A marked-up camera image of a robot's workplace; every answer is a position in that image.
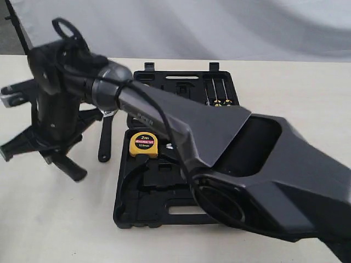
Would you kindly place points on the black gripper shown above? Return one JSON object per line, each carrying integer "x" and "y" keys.
{"x": 57, "y": 125}

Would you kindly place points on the adjustable wrench black handle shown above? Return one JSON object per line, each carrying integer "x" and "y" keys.
{"x": 104, "y": 153}

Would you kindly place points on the black plastic tool case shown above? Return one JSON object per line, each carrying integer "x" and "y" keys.
{"x": 147, "y": 187}

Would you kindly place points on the right yellow black screwdriver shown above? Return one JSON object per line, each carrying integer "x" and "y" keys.
{"x": 227, "y": 101}

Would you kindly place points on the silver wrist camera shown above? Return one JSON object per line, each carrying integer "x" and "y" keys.
{"x": 12, "y": 95}

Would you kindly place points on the black stand pole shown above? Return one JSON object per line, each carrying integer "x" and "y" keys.
{"x": 18, "y": 27}

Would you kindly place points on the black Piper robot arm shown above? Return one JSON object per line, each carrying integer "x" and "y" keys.
{"x": 254, "y": 172}

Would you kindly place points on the left yellow black screwdriver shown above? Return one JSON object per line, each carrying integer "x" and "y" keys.
{"x": 217, "y": 102}

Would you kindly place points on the claw hammer black grip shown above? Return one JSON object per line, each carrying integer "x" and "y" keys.
{"x": 69, "y": 167}

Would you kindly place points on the yellow tape measure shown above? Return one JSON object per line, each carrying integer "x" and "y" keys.
{"x": 144, "y": 143}

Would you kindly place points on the clear voltage tester screwdriver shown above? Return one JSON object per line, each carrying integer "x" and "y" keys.
{"x": 207, "y": 98}

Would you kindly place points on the orange handled pliers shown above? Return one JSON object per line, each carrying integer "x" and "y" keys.
{"x": 169, "y": 146}

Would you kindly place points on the yellow black screwdriver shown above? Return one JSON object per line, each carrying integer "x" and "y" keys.
{"x": 217, "y": 102}
{"x": 227, "y": 101}

